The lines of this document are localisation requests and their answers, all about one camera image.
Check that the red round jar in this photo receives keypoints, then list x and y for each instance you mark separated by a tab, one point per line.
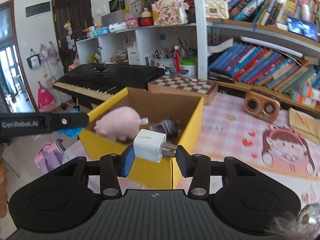
146	18

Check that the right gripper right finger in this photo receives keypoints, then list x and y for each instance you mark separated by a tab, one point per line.
197	167

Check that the orange white box lower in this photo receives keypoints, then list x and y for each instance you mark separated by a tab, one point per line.
297	97

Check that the orange white box upper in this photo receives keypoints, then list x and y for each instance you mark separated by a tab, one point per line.
309	92

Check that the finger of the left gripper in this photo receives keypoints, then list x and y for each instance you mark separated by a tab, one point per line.
61	121
71	132

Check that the yellow cardboard box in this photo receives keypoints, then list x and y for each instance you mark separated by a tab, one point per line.
151	168

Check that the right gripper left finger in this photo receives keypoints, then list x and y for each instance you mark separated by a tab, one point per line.
113	166

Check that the brown retro radio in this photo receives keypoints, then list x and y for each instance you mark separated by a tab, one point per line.
261	105

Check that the black electronic keyboard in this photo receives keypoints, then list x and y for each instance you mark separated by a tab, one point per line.
99	82

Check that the white bookshelf unit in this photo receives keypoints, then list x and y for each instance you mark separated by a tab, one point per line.
199	35

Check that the grey purple toy camera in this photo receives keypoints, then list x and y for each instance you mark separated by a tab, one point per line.
166	126

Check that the person left hand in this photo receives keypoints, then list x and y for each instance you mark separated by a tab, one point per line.
3	183

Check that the white quilted handbag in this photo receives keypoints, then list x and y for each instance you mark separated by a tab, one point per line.
216	9

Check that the white green lidded jar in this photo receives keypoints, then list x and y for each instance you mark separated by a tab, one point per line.
188	68

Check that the pink plush pig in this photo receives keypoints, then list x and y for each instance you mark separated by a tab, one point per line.
121	124

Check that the pink school backpack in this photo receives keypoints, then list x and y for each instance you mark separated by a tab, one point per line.
50	155

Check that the white wall charger plug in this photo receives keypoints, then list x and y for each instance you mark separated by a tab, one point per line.
152	146

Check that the orange white box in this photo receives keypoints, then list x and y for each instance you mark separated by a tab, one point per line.
309	92
297	97

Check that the red tassel pendant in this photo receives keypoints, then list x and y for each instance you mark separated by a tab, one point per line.
177	58

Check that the pink pig ornament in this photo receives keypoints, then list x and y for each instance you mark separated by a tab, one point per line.
171	12

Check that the wooden chess board box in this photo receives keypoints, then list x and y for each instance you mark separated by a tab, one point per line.
173	84

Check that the pink cartoon table mat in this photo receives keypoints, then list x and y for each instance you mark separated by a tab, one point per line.
218	130

